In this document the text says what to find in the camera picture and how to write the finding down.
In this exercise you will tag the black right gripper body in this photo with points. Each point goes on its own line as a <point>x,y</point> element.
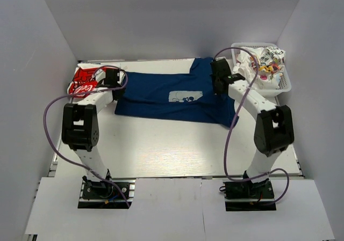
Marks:
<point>216,85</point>

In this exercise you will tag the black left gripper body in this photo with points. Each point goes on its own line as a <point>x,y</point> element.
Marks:
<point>118,93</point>

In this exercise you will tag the blue t-shirt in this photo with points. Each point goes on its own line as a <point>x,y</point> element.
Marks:
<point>181,97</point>

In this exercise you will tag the white printed t-shirt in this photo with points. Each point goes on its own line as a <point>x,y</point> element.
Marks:
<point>271,62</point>

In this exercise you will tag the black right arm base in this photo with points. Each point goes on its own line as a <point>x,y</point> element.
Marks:
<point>246,196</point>

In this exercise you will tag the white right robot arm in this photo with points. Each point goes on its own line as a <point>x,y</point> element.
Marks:
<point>274,128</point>

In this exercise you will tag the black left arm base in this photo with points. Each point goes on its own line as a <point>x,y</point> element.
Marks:
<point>94,195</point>

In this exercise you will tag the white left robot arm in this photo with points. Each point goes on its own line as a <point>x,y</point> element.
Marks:
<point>80,129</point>

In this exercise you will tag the red and white folded t-shirt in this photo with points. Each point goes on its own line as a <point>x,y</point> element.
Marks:
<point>87,76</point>

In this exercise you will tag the white plastic basket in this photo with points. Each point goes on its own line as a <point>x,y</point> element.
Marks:
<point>284,85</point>

